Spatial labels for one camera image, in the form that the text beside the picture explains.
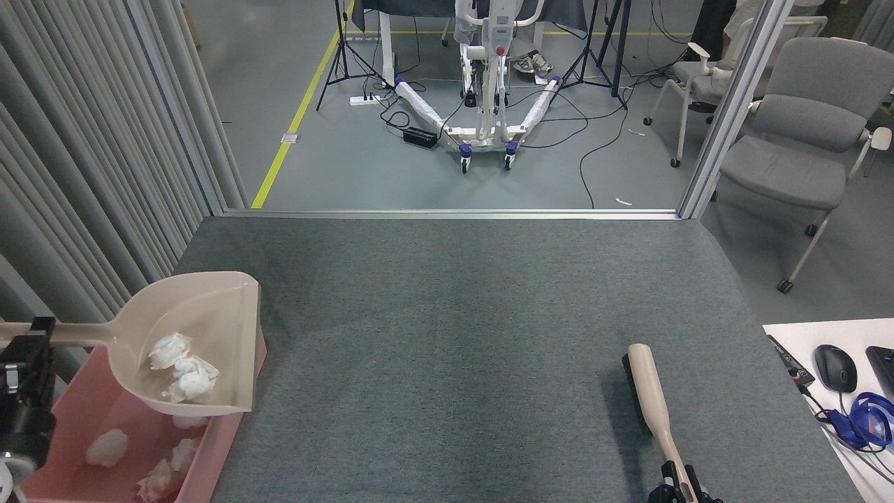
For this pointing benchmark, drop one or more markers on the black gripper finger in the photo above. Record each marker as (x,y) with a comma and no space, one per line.
(702,497)
(663,494)

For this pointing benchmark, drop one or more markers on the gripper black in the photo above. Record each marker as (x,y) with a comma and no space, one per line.
(24,433)

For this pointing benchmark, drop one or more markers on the beige brush with black bristles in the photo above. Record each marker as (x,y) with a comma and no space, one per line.
(649,398)

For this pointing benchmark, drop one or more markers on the white paper ball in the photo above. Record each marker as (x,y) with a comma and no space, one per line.
(107,447)
(188,421)
(159,480)
(194,382)
(185,454)
(170,349)

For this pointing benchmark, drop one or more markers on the beige plastic dustpan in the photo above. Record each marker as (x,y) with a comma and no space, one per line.
(202,314)

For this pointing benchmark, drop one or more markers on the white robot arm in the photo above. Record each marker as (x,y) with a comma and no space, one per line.
(8,467)

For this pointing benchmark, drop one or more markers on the pink plastic bin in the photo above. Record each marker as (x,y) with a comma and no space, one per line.
(223,447)

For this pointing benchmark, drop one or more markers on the black slim hub device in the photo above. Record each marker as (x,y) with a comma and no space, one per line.
(790,361)

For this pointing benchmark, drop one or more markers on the black computer mouse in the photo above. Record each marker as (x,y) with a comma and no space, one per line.
(835,368)

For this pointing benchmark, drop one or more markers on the grey pleated curtain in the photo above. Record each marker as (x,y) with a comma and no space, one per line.
(70,175)

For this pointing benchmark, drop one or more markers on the white side table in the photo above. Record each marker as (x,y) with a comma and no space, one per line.
(838,335)

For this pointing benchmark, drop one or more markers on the black keyboard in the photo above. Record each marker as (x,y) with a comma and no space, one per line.
(883,370)

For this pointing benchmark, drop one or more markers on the large grey office chair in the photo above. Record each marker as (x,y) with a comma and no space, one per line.
(789,168)

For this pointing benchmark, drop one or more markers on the silver floor outlet plate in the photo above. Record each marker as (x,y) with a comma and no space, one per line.
(290,138)

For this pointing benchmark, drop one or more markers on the white wheeled stand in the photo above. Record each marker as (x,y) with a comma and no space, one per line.
(482,133)

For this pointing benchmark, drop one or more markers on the white power strip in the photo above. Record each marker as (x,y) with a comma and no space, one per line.
(364,100)

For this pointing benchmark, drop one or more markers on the black tripod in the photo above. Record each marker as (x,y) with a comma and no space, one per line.
(341,49)
(619,49)

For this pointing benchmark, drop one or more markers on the person's feet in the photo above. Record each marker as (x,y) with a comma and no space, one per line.
(534,64)

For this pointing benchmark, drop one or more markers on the person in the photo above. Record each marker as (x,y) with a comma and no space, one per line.
(740,17)

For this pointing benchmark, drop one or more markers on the dark desk with white legs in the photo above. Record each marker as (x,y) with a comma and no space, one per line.
(559,14)

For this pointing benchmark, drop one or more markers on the silver table edge rail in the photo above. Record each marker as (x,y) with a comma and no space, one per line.
(454,214)

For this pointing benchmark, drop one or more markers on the grey chair with white frame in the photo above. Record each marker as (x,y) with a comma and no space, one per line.
(702,84)

